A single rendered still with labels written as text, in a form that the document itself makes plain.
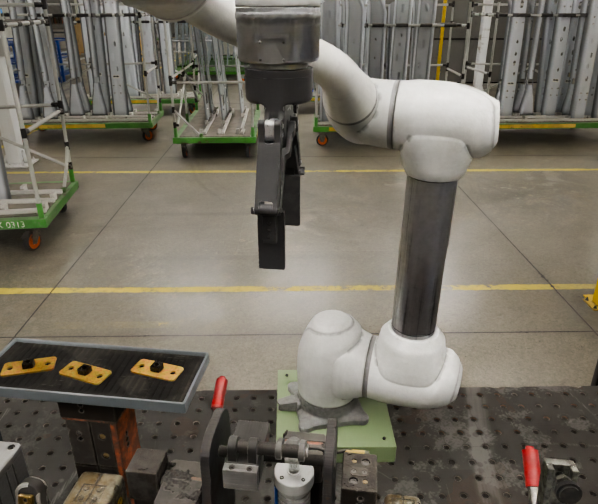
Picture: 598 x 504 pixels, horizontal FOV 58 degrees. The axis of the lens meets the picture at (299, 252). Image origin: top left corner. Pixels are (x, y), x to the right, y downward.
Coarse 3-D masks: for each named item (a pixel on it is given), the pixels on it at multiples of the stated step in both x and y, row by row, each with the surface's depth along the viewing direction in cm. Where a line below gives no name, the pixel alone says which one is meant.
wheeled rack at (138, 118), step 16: (48, 16) 721; (64, 16) 701; (80, 16) 702; (96, 16) 712; (112, 16) 706; (128, 16) 707; (144, 16) 729; (64, 64) 777; (128, 64) 784; (144, 64) 701; (160, 96) 808; (112, 112) 778; (144, 112) 780; (160, 112) 800; (48, 128) 724; (80, 128) 727; (96, 128) 728; (112, 128) 730; (144, 128) 740
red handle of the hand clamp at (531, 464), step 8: (528, 448) 78; (528, 456) 77; (536, 456) 77; (528, 464) 76; (536, 464) 76; (528, 472) 76; (536, 472) 76; (528, 480) 75; (536, 480) 75; (528, 488) 75; (536, 488) 75; (528, 496) 75; (536, 496) 74
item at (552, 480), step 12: (552, 468) 66; (564, 468) 66; (576, 468) 66; (540, 480) 68; (552, 480) 66; (564, 480) 65; (576, 480) 65; (540, 492) 68; (552, 492) 67; (564, 492) 63; (576, 492) 63
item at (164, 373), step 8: (144, 360) 94; (136, 368) 92; (144, 368) 92; (152, 368) 91; (160, 368) 91; (168, 368) 92; (176, 368) 92; (152, 376) 90; (160, 376) 90; (168, 376) 90; (176, 376) 90
